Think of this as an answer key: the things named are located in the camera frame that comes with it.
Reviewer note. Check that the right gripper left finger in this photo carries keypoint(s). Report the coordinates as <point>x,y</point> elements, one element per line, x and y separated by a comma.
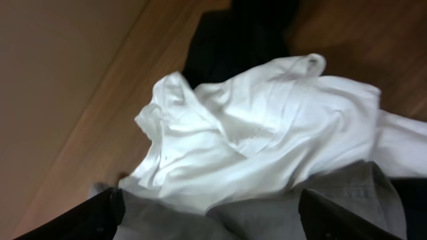
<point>95,219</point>

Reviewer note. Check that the white shirt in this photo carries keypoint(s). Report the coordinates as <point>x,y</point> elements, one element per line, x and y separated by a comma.
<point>263,131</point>

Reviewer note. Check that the grey shorts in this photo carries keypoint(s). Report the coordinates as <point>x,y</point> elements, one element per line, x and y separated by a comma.
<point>361,188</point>

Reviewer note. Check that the black garment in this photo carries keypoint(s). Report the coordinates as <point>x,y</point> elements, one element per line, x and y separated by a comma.
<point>229,42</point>

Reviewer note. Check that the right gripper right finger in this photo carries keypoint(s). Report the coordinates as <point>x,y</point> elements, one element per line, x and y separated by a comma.
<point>323,219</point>

